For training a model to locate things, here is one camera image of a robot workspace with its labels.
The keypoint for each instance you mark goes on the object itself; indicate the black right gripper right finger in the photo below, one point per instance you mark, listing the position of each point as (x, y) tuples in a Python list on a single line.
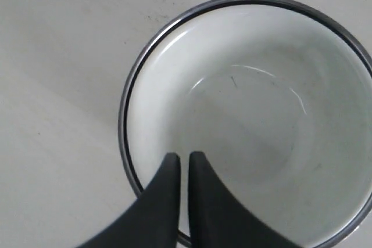
[(217, 218)]

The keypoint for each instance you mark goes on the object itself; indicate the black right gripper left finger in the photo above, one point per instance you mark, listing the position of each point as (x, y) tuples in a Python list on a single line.
[(152, 220)]

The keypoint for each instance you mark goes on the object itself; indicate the patterned stainless steel bowl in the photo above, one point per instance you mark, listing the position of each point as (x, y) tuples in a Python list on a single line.
[(128, 132)]

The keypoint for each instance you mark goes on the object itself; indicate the white ceramic bowl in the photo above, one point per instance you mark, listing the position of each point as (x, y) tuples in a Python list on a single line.
[(247, 114)]

